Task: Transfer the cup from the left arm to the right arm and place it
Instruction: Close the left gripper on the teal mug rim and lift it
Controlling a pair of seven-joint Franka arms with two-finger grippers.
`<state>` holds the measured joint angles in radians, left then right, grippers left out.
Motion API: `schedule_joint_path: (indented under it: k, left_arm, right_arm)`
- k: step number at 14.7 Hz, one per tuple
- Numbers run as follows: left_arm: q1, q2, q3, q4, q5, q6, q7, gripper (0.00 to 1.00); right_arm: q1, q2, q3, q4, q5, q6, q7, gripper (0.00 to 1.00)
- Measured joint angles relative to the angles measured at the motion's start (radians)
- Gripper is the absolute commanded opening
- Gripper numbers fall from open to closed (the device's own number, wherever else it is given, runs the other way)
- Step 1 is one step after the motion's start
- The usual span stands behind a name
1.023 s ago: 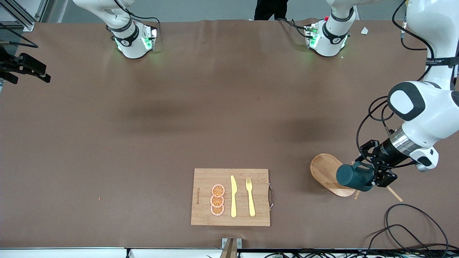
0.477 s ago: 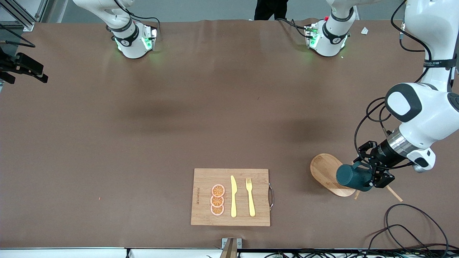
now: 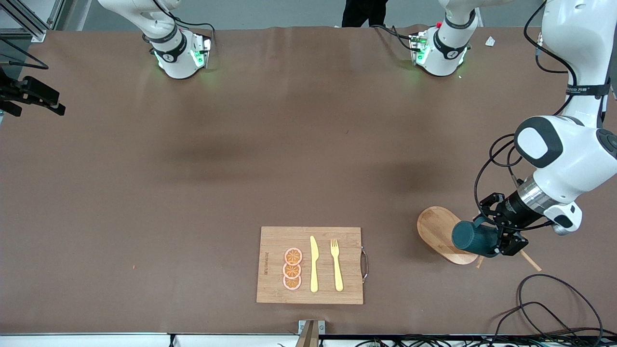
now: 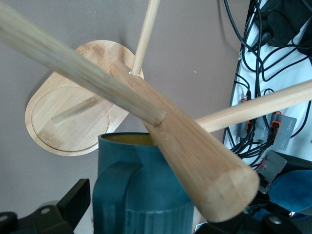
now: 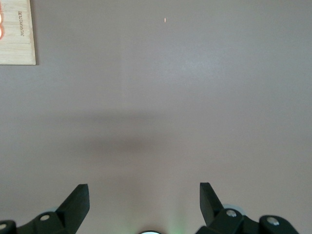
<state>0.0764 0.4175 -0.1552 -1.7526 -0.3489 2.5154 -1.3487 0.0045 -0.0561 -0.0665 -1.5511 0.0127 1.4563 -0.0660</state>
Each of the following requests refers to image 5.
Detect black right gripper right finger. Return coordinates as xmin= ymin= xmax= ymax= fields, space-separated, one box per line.
xmin=195 ymin=182 xmax=302 ymax=234

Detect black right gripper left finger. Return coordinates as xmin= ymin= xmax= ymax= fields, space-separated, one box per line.
xmin=0 ymin=184 xmax=90 ymax=234

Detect bamboo cutting board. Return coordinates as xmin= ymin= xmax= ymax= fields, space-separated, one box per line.
xmin=0 ymin=0 xmax=37 ymax=66

